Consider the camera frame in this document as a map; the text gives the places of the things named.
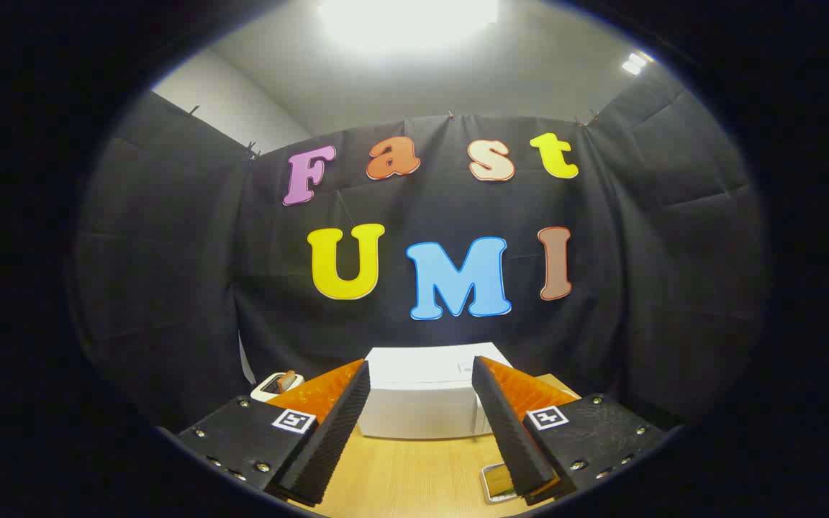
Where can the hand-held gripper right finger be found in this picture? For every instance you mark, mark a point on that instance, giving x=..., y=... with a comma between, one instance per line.
x=508, y=432

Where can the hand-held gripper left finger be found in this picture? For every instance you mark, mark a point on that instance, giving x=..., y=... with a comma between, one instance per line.
x=335, y=439

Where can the white microwave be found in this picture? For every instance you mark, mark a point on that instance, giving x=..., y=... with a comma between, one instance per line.
x=422, y=396

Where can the white plate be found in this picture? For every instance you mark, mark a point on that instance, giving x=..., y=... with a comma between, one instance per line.
x=486, y=485

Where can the toast slice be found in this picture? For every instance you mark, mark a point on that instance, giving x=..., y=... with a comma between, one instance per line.
x=288, y=380

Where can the cream toaster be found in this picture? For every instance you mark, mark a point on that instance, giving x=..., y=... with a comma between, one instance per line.
x=267, y=388

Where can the small ceiling light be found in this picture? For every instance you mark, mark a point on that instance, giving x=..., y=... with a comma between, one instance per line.
x=634, y=65

